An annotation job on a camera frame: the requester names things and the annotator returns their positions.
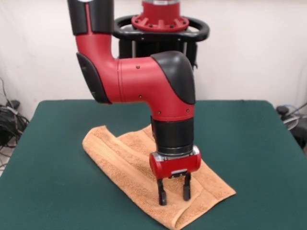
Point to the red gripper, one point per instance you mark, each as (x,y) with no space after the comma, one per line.
(175,167)

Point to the tan terry towel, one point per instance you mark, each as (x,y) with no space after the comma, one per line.
(134,163)

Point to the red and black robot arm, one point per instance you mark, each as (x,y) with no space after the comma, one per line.
(144,83)

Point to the dark green table cloth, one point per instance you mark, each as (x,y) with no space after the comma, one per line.
(239,131)

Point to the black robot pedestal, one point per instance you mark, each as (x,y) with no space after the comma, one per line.
(144,36)

